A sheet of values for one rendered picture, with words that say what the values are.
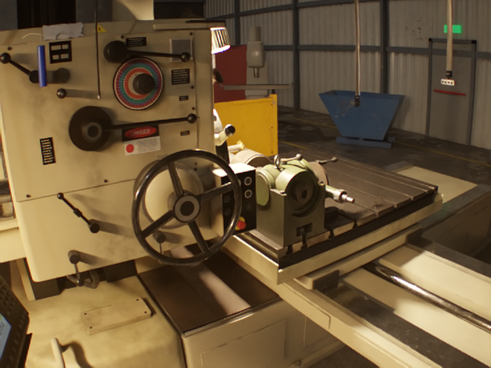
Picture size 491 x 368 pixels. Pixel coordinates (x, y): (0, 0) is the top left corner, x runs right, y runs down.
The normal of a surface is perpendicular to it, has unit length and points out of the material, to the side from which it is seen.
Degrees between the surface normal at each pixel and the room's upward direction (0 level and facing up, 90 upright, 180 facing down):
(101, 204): 90
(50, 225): 90
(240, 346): 90
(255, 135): 90
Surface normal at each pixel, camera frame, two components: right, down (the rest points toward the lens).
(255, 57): -0.04, 0.28
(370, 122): -0.47, 0.25
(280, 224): -0.83, 0.17
